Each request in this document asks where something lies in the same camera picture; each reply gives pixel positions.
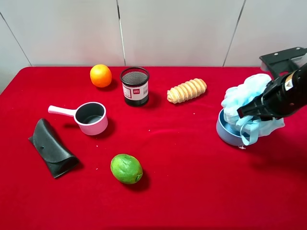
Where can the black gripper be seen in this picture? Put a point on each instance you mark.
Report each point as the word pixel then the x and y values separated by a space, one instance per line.
pixel 267 105

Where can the light blue bath pouf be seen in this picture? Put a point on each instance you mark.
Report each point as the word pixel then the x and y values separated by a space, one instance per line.
pixel 249 127

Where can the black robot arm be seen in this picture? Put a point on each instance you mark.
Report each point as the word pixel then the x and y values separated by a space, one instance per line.
pixel 294 91

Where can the blue plastic bowl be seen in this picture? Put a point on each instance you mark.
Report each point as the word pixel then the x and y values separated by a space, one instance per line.
pixel 226 132

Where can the ridged bread roll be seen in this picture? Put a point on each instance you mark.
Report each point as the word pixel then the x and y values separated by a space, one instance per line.
pixel 186 91

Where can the red velvet tablecloth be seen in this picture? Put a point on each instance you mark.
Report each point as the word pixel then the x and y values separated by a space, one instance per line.
pixel 191 180

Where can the black mesh pen holder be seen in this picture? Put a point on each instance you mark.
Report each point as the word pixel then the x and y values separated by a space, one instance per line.
pixel 135 86

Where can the green lime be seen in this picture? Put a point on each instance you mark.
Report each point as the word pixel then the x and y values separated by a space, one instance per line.
pixel 126 168

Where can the orange fruit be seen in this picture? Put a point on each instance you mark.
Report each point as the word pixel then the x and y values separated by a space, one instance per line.
pixel 100 75

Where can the black leather glasses case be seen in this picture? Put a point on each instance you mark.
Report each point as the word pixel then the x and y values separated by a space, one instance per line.
pixel 56 156

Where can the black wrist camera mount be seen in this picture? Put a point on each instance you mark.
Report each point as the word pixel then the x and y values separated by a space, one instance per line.
pixel 284 62

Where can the pink saucepan with handle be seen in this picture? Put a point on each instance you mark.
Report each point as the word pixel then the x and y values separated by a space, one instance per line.
pixel 90 117

